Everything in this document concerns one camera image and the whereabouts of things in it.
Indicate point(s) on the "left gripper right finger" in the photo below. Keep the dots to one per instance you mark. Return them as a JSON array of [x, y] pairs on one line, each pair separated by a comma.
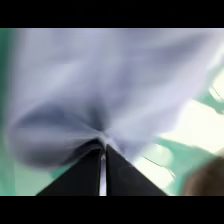
[[128, 181]]

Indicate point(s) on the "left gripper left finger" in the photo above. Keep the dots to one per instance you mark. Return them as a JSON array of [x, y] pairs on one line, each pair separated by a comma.
[[80, 180]]

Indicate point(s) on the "light blue shirt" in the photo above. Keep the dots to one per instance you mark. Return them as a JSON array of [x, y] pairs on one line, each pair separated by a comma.
[[110, 80]]

